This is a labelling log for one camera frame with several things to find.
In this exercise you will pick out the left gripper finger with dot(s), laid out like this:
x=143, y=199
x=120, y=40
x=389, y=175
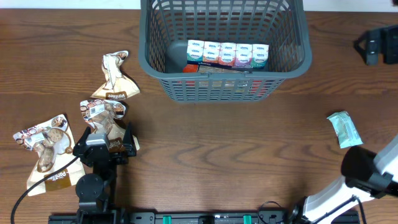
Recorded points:
x=128, y=140
x=80, y=145

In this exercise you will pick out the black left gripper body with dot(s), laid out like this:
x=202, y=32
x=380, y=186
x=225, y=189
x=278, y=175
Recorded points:
x=117, y=157

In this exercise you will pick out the dried mushroom bag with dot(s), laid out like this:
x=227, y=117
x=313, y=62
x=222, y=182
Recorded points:
x=101, y=115
x=53, y=141
x=117, y=86

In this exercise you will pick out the mint green wipes packet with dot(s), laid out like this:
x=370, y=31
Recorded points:
x=345, y=129

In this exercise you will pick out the Kleenex tissue multipack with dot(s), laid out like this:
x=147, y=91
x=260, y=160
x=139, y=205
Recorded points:
x=227, y=54

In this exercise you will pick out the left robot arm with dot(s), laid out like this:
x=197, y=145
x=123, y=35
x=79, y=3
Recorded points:
x=96, y=191

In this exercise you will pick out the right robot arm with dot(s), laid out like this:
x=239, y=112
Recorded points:
x=365, y=175

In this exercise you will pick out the grey plastic laundry basket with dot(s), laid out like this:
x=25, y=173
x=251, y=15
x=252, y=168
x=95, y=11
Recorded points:
x=167, y=26

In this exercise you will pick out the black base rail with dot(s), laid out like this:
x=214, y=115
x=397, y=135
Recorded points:
x=270, y=216

